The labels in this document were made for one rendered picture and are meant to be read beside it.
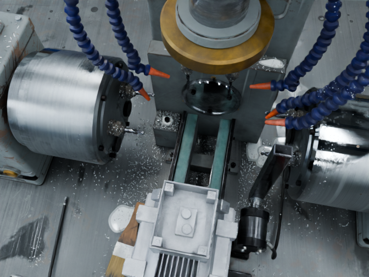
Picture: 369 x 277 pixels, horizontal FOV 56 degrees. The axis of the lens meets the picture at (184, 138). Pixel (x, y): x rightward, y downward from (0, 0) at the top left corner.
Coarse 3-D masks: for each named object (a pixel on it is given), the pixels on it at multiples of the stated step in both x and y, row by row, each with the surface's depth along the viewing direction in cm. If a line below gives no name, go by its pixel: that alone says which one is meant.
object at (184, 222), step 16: (176, 192) 65; (192, 192) 65; (208, 192) 62; (160, 208) 62; (176, 208) 64; (192, 208) 63; (208, 208) 64; (160, 224) 63; (176, 224) 61; (192, 224) 61; (208, 224) 63; (160, 240) 58; (176, 240) 61; (192, 240) 61; (208, 240) 61; (176, 256) 62; (192, 256) 58; (208, 256) 57
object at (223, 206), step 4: (160, 188) 68; (152, 192) 69; (156, 192) 68; (160, 192) 68; (152, 196) 69; (156, 196) 68; (156, 200) 68; (220, 200) 67; (224, 200) 67; (220, 204) 66; (224, 204) 67; (228, 204) 68; (220, 208) 66; (224, 208) 67; (228, 208) 68; (220, 212) 67; (224, 212) 67; (228, 212) 67
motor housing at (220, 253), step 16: (144, 224) 68; (144, 240) 66; (224, 240) 66; (144, 256) 65; (160, 256) 63; (224, 256) 65; (144, 272) 63; (160, 272) 60; (176, 272) 60; (192, 272) 60; (208, 272) 63; (224, 272) 64
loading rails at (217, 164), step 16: (192, 128) 93; (224, 128) 93; (176, 144) 90; (192, 144) 92; (224, 144) 91; (176, 160) 89; (192, 160) 97; (208, 160) 97; (224, 160) 89; (176, 176) 87; (224, 176) 86; (224, 192) 84
